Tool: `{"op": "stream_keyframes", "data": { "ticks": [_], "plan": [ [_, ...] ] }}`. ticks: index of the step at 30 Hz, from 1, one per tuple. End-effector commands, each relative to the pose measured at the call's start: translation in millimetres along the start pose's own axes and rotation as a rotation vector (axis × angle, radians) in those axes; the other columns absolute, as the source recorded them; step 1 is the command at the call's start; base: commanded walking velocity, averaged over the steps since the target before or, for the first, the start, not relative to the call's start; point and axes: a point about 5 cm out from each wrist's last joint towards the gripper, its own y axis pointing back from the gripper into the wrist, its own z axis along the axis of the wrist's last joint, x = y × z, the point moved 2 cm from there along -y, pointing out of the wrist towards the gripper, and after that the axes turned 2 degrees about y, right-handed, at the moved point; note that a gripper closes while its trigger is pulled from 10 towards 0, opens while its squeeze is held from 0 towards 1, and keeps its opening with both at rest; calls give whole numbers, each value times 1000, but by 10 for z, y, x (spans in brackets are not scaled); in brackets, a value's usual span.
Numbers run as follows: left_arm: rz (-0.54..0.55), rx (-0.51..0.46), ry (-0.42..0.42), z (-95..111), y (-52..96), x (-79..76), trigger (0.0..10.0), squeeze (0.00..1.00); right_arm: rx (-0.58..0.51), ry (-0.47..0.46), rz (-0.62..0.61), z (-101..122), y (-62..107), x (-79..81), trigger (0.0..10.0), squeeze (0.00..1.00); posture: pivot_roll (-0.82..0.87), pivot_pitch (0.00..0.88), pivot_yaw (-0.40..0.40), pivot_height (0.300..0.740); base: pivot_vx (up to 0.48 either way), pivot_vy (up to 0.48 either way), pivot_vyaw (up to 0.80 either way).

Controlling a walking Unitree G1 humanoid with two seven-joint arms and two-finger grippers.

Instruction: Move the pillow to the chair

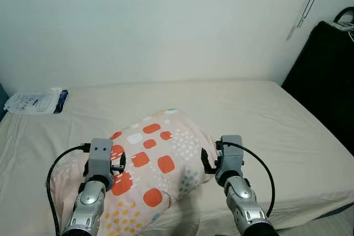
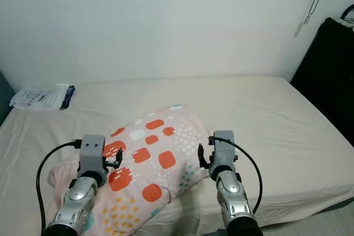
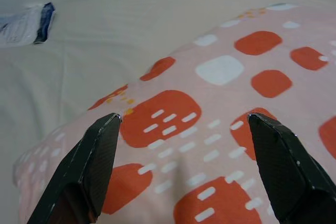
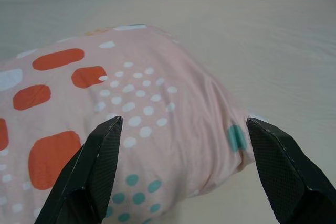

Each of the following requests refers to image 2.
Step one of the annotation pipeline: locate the pink pillow with coloured spots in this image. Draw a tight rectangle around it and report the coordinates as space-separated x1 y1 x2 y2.
48 105 222 236

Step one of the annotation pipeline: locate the bed with beige sheet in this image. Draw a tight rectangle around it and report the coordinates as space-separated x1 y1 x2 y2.
0 76 354 236

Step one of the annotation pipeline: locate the white plastic packet blue edge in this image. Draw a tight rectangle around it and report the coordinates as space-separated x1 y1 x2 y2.
9 84 76 111

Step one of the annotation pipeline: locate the dark teal panel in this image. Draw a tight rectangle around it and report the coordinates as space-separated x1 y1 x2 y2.
0 73 14 123

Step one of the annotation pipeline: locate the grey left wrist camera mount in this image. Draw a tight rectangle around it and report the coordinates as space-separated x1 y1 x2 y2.
79 134 107 175

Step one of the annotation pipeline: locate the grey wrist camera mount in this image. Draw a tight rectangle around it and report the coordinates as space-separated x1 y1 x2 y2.
79 134 107 175
210 130 236 170

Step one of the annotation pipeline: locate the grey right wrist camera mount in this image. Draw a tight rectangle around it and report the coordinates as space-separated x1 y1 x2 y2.
210 130 236 170

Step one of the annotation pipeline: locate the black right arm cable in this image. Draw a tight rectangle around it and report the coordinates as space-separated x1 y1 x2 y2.
209 135 263 214

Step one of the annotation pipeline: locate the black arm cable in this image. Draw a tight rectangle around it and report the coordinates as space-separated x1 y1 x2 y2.
36 139 84 234
209 135 263 214

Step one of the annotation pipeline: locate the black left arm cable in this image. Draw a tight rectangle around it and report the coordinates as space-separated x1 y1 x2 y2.
36 139 84 234

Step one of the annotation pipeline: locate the white bag with black handle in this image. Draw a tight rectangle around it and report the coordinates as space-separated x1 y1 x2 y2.
335 4 354 29

